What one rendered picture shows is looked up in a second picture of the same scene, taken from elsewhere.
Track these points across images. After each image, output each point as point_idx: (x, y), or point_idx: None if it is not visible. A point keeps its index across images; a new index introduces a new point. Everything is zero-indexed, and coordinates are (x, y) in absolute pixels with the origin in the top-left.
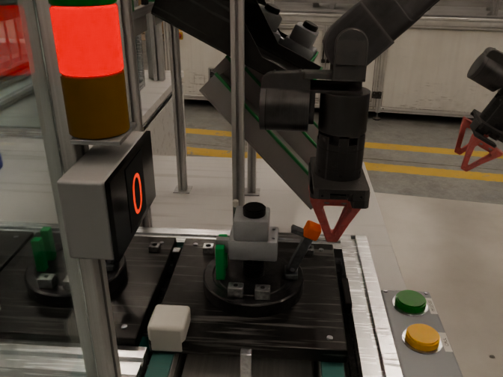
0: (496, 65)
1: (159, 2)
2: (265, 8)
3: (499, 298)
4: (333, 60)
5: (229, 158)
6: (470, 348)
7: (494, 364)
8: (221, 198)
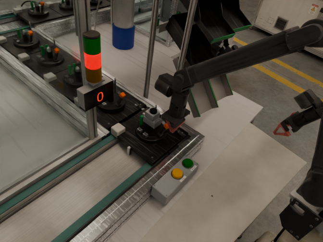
0: (305, 99)
1: (167, 25)
2: None
3: (241, 183)
4: None
5: None
6: (208, 189)
7: (209, 198)
8: None
